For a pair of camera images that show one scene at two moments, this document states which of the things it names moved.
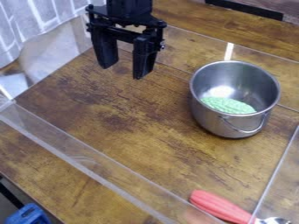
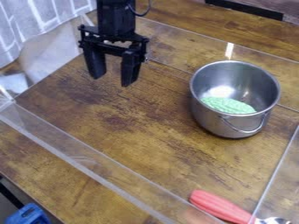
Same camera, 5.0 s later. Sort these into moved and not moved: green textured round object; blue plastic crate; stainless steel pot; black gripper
Moved: black gripper
Not moved: stainless steel pot; blue plastic crate; green textured round object
